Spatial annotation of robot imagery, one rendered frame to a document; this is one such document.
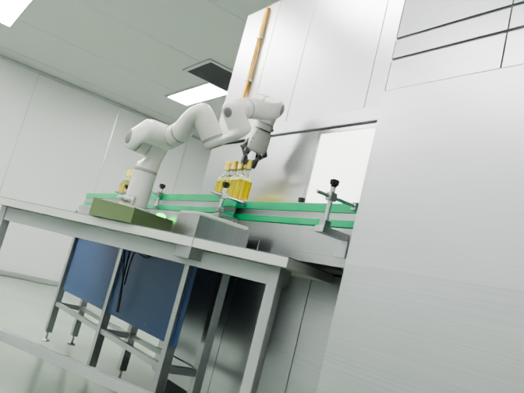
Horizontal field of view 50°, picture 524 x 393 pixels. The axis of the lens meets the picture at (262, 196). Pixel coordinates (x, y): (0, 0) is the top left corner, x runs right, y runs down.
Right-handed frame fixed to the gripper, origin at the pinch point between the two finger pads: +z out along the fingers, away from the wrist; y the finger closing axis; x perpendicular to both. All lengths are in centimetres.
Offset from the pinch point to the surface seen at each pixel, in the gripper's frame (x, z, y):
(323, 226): 82, 9, 18
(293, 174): 17.3, -2.7, -12.1
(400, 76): 94, -37, 24
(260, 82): -45, -40, -15
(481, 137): 126, -25, 24
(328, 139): 29.9, -21.1, -12.1
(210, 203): 5.8, 21.8, 13.0
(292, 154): 11.2, -10.3, -12.1
